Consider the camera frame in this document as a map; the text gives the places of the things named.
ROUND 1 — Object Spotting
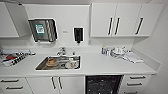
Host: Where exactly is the stainless steel dishwasher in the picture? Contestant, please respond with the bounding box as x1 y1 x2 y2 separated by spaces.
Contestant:
85 75 125 94

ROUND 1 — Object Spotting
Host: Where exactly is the black soap dispenser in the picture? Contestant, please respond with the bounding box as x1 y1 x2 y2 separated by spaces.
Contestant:
73 27 85 45

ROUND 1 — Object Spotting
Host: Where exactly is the white cup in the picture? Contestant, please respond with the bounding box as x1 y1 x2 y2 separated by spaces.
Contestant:
67 57 76 67

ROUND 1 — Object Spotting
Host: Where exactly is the blue dish soap bottle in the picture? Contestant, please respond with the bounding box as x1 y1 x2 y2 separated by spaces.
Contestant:
101 45 109 57

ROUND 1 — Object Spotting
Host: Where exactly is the white plate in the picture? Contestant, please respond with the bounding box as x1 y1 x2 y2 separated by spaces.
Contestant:
64 61 80 70

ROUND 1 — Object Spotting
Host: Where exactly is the chrome sink faucet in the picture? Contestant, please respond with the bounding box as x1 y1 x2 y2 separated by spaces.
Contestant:
56 46 67 57

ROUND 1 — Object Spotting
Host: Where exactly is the stack of white dishes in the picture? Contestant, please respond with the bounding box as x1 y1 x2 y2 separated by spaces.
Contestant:
111 46 128 59

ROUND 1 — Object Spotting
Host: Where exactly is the orange bowl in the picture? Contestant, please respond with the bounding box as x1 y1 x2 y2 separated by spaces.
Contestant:
45 58 58 67

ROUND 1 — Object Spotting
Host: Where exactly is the white base cabinet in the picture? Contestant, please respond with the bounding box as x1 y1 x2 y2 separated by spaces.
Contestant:
0 74 155 94

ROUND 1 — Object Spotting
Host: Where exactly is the steel paper towel dispenser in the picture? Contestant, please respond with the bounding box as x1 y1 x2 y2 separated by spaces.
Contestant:
27 18 59 45

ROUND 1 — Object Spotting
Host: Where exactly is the steel kitchen sink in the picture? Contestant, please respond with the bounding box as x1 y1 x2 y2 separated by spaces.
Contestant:
34 54 82 72

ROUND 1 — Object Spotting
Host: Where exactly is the white dish cloth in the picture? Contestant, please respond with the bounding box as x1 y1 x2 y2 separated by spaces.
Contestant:
123 50 145 65

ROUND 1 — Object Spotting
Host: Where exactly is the red kitchen item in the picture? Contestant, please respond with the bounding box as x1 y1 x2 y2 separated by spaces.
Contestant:
6 54 16 61

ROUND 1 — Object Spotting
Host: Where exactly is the white wall cabinet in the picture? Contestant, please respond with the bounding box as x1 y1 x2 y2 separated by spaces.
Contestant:
0 2 31 40
89 3 165 39

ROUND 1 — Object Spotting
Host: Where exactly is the wire dish rack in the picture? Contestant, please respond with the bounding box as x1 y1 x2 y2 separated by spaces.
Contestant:
0 49 36 68

